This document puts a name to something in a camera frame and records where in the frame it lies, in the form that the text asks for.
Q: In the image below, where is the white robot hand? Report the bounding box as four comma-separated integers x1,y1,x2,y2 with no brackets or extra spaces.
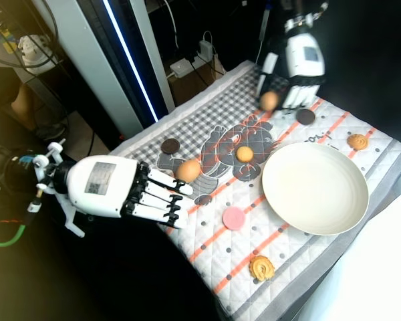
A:
256,29,327,111
65,155,194,231

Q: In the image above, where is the brown egg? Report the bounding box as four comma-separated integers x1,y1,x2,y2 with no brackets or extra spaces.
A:
175,158,201,184
260,91,281,111

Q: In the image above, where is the cream round plate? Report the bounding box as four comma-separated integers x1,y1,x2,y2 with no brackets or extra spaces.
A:
261,142,370,236

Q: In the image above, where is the dark chocolate sandwich cookie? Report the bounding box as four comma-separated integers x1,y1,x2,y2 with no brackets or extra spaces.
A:
160,138,181,155
295,108,317,126

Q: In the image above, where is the white charger adapter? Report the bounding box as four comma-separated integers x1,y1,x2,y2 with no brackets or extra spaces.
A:
199,39,215,60

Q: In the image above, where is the golden swirl butter cookie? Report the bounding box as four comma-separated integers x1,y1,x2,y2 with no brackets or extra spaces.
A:
249,255,275,281
346,133,369,151

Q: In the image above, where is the person's leg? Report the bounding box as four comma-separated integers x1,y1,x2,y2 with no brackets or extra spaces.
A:
11,83,36,130

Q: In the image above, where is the round golden biscuit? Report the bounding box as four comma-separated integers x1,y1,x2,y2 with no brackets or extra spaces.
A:
236,146,255,164

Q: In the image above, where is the brown cardboard box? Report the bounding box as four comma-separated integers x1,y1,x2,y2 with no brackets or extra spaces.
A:
166,62,227,106

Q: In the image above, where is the grey quilt with bear print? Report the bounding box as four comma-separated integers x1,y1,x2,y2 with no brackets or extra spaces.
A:
108,60,401,321

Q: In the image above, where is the white power strip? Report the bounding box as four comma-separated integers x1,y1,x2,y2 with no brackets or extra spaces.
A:
169,58,196,80

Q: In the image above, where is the blue light strip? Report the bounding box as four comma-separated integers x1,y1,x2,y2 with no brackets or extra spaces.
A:
102,0,160,123

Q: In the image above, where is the pink round cookie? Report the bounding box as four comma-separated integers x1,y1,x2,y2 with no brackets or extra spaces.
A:
222,206,245,231

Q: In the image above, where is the green cable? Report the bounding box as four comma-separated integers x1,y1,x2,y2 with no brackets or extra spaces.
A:
0,224,26,248

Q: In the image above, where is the white frame post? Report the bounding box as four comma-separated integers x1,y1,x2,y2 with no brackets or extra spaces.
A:
31,0,176,138

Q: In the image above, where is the white wall socket block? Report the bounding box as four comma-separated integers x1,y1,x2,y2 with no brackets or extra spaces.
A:
18,35,59,66

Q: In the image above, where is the black cable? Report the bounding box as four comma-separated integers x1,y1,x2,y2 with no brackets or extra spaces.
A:
0,0,60,70

